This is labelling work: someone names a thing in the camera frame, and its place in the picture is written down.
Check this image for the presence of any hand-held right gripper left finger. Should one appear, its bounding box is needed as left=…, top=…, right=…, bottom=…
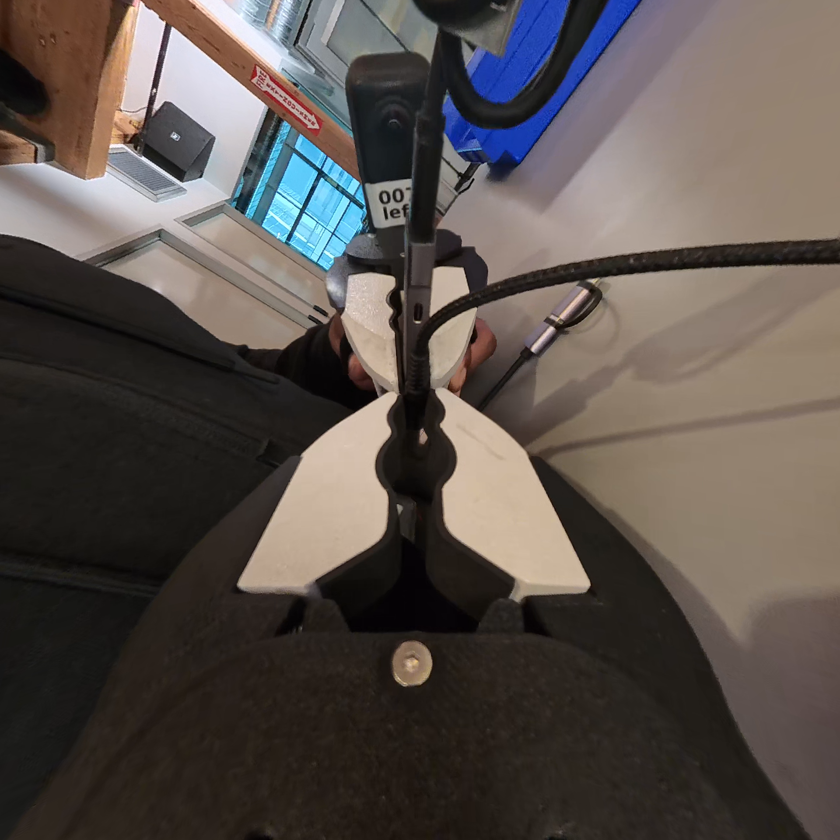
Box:
left=236, top=392, right=413, bottom=618

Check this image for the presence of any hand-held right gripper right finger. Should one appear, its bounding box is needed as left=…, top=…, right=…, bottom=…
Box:
left=423, top=389, right=592, bottom=618

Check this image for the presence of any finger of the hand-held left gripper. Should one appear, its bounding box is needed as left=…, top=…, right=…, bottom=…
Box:
left=340, top=269, right=404, bottom=396
left=427, top=266, right=480, bottom=395

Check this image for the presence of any black hub cable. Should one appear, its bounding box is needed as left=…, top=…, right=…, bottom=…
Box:
left=410, top=0, right=608, bottom=247

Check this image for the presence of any grey usb hub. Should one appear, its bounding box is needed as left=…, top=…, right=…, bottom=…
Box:
left=400, top=239, right=439, bottom=395

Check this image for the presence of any black braided usb-c cable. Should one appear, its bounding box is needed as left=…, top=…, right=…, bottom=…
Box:
left=397, top=238, right=840, bottom=519

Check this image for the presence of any person's left forearm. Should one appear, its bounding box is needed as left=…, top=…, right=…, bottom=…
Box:
left=236, top=322, right=358, bottom=411

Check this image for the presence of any grey usb adapter plug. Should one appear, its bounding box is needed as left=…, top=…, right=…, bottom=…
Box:
left=476, top=279, right=605, bottom=411

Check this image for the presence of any person's left hand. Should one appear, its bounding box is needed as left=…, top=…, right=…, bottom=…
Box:
left=330, top=315, right=497, bottom=403

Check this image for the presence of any large paned window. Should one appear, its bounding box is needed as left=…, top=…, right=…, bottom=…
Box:
left=230, top=108, right=368, bottom=271

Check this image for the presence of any red arrow sign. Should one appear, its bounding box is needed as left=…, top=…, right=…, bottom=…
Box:
left=251, top=63, right=322, bottom=137

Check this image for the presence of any blue plastic bin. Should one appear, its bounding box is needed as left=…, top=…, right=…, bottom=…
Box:
left=443, top=0, right=643, bottom=179

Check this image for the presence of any wooden beam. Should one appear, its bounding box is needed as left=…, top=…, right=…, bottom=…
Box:
left=141, top=0, right=358, bottom=178

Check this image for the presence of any black speaker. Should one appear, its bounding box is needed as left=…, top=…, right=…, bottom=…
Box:
left=140, top=100, right=216, bottom=183

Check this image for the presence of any white vent grille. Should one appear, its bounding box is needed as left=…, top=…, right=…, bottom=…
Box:
left=105, top=144, right=188, bottom=201

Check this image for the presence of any person's black clothing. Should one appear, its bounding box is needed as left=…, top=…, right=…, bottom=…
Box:
left=0, top=233, right=395, bottom=840

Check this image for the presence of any silver metal duct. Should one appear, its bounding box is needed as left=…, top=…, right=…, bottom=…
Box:
left=233, top=0, right=312, bottom=40

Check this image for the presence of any wooden post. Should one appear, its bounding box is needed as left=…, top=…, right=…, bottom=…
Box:
left=0, top=0, right=140, bottom=179

